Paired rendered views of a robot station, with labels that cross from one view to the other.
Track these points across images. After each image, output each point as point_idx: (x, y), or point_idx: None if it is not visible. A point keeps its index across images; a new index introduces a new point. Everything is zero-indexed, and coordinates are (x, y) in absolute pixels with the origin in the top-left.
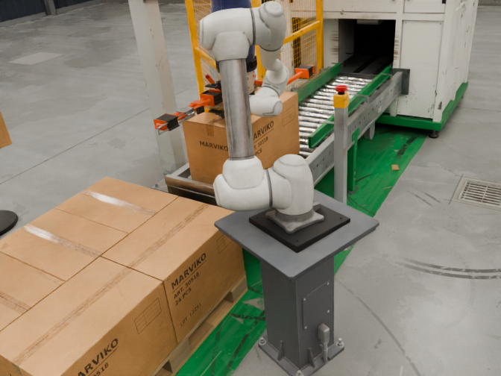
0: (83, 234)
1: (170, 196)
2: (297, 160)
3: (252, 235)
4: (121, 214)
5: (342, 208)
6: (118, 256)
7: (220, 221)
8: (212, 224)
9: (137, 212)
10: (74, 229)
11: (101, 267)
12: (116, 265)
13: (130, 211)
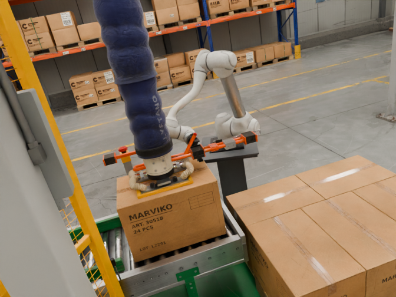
0: (336, 221)
1: (252, 228)
2: (221, 113)
3: (249, 144)
4: (299, 227)
5: (204, 144)
6: (313, 194)
7: (255, 152)
8: (247, 193)
9: (286, 224)
10: (343, 229)
11: (326, 191)
12: (316, 189)
13: (291, 227)
